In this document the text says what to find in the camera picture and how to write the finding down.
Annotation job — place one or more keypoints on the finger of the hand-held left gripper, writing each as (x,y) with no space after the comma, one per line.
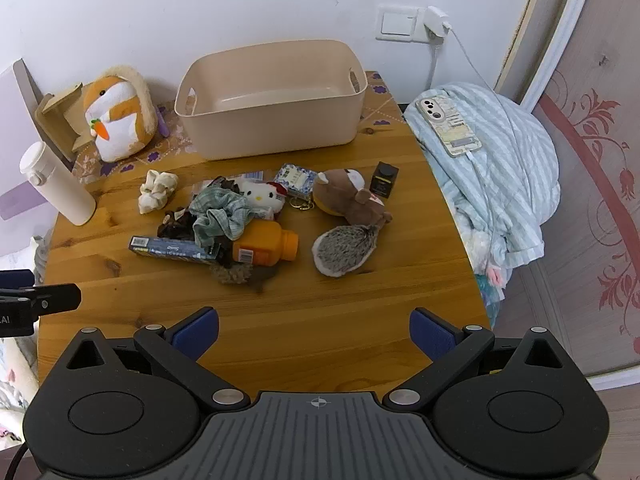
(17,278)
(57,299)

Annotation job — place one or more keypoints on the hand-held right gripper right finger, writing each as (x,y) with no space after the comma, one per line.
(431,332)

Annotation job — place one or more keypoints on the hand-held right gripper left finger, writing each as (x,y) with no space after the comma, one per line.
(197,331)

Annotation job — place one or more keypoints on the long dark blue box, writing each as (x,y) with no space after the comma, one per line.
(170,250)

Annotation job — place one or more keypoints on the dark brown scrunchie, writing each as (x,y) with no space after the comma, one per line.
(177,225)

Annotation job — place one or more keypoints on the green plaid scrunchie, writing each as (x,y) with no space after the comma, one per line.
(220,215)

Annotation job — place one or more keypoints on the cream scrunchie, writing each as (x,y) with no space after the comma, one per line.
(157,190)

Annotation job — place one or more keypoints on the brown bear plush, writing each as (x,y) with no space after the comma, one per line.
(350,197)

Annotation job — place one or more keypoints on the beige plastic storage bin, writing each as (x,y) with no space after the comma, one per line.
(270,110)

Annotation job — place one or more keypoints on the brown fuzzy plush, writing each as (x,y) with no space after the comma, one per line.
(240,275)

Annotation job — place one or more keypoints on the white insulated bottle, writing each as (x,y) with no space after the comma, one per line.
(57,185)

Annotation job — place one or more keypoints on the white purple board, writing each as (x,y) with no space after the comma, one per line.
(20,150)

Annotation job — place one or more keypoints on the small black box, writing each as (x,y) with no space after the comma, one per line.
(384,180)

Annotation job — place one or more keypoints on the metal keyring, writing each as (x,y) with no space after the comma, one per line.
(302,204)

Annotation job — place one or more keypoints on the clear tissue packet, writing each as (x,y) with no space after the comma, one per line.
(255,175)

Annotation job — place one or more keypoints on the brown cardboard piece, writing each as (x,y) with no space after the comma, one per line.
(52,115)

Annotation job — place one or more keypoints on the light blue striped blanket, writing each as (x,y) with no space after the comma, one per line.
(510,180)

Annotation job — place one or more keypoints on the blue white patterned box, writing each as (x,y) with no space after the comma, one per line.
(295,180)

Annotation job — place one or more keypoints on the orange white hamster plush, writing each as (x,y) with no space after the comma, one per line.
(117,120)

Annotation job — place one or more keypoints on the small purple object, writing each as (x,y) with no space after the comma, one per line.
(163,122)

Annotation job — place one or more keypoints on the smartphone with patterned case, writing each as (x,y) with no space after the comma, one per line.
(450,125)

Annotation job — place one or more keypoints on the floral wardrobe door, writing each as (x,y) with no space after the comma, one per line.
(590,185)

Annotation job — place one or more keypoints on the white wall charger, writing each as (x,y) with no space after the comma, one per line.
(437,22)

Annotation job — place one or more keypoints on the white wall switch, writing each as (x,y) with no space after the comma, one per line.
(396,22)

